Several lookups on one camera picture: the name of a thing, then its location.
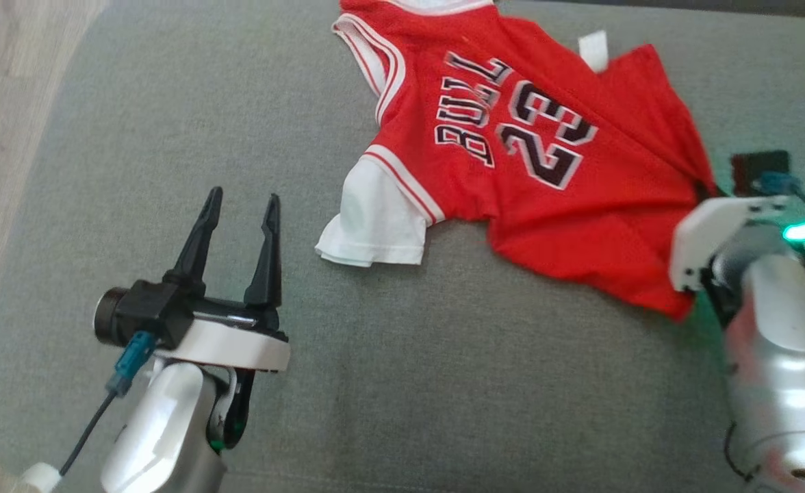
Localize white cable clip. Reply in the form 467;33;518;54
18;463;62;493

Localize arm black cable teal plug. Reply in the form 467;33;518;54
59;331;158;477
752;171;805;230

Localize right arm black cable teal plug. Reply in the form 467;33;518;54
752;171;805;230

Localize left arm black cable teal plug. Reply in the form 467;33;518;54
59;331;158;477

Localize red basketball jersey white sleeves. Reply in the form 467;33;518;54
315;0;721;323

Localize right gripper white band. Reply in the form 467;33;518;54
669;195;791;292

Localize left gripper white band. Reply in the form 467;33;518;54
155;186;291;373

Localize grey fabric sofa seat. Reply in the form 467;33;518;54
0;0;805;493

